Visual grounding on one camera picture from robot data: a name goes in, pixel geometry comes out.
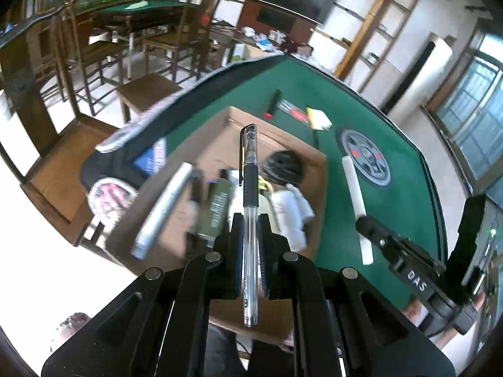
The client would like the clear black gel pen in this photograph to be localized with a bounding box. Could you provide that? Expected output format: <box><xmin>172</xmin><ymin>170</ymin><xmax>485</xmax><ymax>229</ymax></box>
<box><xmin>240</xmin><ymin>123</ymin><xmax>260</xmax><ymax>328</ymax></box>

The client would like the blue card booklet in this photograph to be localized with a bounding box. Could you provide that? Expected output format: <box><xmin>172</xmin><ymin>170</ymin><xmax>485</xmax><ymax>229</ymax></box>
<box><xmin>132</xmin><ymin>137</ymin><xmax>167</xmax><ymax>176</ymax></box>

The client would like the olive green tube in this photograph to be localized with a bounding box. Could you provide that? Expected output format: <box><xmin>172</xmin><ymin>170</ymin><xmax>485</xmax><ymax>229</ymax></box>
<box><xmin>197</xmin><ymin>178</ymin><xmax>234</xmax><ymax>249</ymax></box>

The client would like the person's right hand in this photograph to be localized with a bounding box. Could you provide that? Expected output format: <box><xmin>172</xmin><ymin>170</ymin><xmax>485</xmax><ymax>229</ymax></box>
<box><xmin>400</xmin><ymin>289</ymin><xmax>489</xmax><ymax>350</ymax></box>

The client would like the black pen red tip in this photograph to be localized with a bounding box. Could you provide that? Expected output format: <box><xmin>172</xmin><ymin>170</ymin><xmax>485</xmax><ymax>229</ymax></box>
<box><xmin>263</xmin><ymin>90</ymin><xmax>282</xmax><ymax>120</ymax></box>

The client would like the wooden chair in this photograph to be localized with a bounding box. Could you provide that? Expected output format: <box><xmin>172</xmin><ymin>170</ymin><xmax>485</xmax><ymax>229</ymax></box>
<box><xmin>142</xmin><ymin>0</ymin><xmax>222</xmax><ymax>83</ymax></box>

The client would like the small white box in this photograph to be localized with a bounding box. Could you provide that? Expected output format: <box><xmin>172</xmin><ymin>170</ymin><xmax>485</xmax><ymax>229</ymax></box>
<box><xmin>311</xmin><ymin>108</ymin><xmax>333</xmax><ymax>131</ymax></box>

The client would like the white plastic bottle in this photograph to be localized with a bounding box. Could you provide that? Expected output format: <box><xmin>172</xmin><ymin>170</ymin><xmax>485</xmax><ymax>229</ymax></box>
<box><xmin>270</xmin><ymin>184</ymin><xmax>315</xmax><ymax>252</ymax></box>

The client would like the white paint marker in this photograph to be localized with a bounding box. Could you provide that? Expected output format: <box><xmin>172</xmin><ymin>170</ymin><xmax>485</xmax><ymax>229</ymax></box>
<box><xmin>131</xmin><ymin>162</ymin><xmax>194</xmax><ymax>260</ymax></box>

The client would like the round table centre console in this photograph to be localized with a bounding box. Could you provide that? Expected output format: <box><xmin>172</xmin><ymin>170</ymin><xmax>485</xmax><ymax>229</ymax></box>
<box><xmin>335</xmin><ymin>128</ymin><xmax>391</xmax><ymax>187</ymax></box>

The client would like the yellow black utility knife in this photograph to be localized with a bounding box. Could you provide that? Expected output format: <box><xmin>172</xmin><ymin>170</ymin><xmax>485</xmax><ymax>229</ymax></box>
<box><xmin>306</xmin><ymin>107</ymin><xmax>320</xmax><ymax>150</ymax></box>

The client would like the cardboard box tray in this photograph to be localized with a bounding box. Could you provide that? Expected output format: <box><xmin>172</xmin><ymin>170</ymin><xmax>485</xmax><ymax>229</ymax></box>
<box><xmin>106</xmin><ymin>106</ymin><xmax>329</xmax><ymax>347</ymax></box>

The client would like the red item in clear pack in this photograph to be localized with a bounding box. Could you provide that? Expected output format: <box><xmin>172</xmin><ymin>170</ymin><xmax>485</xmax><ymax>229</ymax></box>
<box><xmin>278</xmin><ymin>100</ymin><xmax>309</xmax><ymax>124</ymax></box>

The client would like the white slim marker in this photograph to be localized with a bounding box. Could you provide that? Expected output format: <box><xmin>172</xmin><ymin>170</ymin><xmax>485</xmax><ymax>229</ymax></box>
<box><xmin>342</xmin><ymin>156</ymin><xmax>373</xmax><ymax>265</ymax></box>

